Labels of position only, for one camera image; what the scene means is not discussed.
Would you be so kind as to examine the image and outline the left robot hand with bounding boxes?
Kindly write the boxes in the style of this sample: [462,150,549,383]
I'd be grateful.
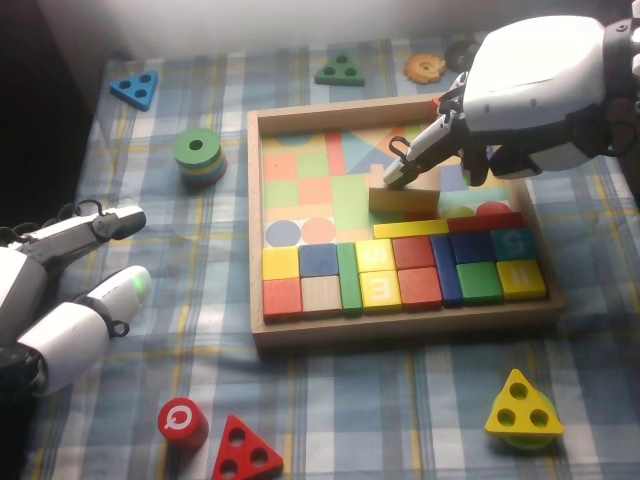
[0,199,154,399]

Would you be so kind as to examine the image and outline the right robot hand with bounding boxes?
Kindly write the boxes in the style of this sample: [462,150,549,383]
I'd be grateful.
[382,15,609,190]

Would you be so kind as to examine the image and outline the natural wooden block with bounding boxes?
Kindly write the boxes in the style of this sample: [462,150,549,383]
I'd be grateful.
[368,167,441,221]

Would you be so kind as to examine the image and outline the red cylinder block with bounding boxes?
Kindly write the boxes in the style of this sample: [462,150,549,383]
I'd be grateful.
[157,397,210,454]

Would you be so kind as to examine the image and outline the dark chocolate toy cookie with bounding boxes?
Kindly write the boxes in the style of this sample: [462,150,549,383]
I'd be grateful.
[443,38,481,72]

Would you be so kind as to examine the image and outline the tan flower-shaped toy cookie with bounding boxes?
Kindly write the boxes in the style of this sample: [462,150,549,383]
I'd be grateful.
[403,52,447,85]

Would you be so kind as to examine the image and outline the blue plaid tablecloth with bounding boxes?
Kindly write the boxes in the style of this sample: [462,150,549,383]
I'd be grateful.
[22,37,640,480]

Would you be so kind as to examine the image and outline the long red wooden bar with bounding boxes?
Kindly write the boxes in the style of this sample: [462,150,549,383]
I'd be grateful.
[447,212,524,234]

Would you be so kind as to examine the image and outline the teal cube with number five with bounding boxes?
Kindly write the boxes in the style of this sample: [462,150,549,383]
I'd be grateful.
[490,228,539,263]

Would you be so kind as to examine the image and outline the dark blue wooden cube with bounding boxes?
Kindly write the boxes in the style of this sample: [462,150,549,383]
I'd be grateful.
[452,232,497,265]

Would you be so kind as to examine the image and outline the long yellow wooden bar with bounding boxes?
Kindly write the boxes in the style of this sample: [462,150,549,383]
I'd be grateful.
[373,218,450,240]

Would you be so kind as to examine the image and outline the yellow cube with two bars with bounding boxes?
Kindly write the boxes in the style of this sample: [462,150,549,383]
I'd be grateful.
[496,259,548,302]

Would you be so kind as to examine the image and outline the green wooden cube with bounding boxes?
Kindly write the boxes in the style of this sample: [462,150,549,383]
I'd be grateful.
[457,262,504,306]

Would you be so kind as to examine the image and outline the green triangle with three holes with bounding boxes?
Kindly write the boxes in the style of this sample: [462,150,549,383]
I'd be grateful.
[313,51,366,87]

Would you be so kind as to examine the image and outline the red wooden cube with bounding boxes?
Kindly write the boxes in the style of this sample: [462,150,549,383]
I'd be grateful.
[398,267,444,310]
[392,235,437,271]
[262,278,304,321]

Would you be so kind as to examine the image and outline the red triangle with three holes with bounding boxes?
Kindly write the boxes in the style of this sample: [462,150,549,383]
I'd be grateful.
[212,414,285,480]

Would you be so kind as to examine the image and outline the plain yellow wooden cube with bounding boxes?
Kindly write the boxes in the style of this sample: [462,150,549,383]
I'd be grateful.
[262,246,301,281]

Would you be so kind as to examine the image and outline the yellow cube with letter S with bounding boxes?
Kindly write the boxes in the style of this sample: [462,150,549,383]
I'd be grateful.
[355,238,396,274]

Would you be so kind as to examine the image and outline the blue triangle with three holes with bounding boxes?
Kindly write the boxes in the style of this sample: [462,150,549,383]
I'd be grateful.
[108,69,160,113]

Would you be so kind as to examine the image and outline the yellow cube with letter E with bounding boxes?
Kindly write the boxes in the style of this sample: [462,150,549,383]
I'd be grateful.
[359,270,403,313]

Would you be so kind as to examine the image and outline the natural wood cube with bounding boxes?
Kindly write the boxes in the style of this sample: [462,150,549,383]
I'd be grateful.
[300,274,344,315]

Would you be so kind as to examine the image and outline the wooden tray with printed floor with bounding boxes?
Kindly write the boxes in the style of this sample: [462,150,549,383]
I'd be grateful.
[247,94,569,354]

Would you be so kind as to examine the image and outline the white backdrop panel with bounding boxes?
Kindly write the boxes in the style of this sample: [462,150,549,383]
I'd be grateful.
[39,0,640,54]

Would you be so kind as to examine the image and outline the yellow triangle with three holes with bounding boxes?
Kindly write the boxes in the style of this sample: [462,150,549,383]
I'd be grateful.
[483,368,565,439]

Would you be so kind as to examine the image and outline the green disc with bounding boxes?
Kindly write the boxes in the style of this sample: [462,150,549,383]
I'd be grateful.
[502,394,559,454]

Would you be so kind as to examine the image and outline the blue stacking ring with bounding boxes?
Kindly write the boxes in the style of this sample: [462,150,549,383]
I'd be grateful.
[177,159,227,181]

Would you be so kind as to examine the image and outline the yellow stacking ring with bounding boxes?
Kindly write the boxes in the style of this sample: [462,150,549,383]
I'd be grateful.
[174,153,225,174]

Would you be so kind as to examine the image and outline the green stacking ring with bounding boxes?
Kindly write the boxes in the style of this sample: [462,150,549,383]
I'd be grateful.
[172,128,222,169]

